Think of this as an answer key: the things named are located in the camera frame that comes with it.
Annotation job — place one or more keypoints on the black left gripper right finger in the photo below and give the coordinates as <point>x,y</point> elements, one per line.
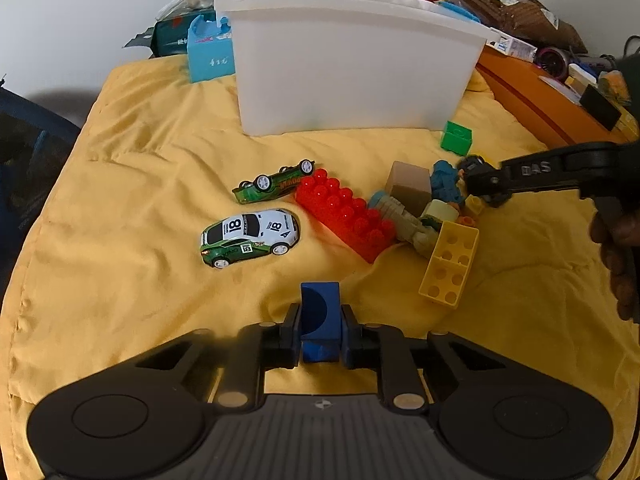
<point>360,345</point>

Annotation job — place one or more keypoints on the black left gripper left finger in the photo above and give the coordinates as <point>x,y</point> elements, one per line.
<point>281,342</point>

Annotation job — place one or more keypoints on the blue building block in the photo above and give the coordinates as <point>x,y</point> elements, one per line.
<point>320,324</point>

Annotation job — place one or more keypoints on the yellow building block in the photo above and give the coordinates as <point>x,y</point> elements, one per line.
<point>450,265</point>

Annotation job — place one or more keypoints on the red building block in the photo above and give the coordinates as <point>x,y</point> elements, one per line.
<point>346,215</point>

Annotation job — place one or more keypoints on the olive grey toy figure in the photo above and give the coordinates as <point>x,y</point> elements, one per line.
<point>409,229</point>

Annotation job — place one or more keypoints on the orange small block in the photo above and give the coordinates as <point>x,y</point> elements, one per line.
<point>466,221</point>

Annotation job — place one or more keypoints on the teal toy figure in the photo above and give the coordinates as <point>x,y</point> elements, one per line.
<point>444,183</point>

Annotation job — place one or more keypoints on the right hand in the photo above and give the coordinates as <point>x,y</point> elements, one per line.
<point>615,245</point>

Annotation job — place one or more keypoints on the orange cardboard box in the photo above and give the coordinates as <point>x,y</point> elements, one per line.
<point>551,117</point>

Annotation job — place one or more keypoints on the white green toy car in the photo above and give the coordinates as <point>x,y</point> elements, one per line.
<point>249,236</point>

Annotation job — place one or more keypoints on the green small block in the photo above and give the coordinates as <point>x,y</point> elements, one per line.
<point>456,139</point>

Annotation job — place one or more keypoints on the pale green cube block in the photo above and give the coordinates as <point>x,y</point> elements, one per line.
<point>437,212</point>

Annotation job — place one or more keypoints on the green toy car overturned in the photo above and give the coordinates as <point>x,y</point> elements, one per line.
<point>273,186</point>

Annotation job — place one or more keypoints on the brown woven bag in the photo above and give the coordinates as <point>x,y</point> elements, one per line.
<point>528,21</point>

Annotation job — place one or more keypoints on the brown cube block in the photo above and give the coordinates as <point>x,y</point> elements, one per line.
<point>410,185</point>

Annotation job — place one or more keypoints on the small white carton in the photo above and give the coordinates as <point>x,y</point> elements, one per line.
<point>511,46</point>

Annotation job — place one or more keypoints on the yellow cloth mat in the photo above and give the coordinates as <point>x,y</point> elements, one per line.
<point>112,266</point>

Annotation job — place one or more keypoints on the white plastic storage bin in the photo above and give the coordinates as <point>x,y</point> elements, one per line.
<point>304,65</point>

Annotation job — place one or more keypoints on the light blue paper box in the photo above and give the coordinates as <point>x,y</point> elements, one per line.
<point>209,49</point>

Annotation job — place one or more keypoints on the dark blue bag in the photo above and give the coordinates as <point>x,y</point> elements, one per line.
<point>35,144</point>

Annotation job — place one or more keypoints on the dark teal box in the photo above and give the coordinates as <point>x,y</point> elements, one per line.
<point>168,36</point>

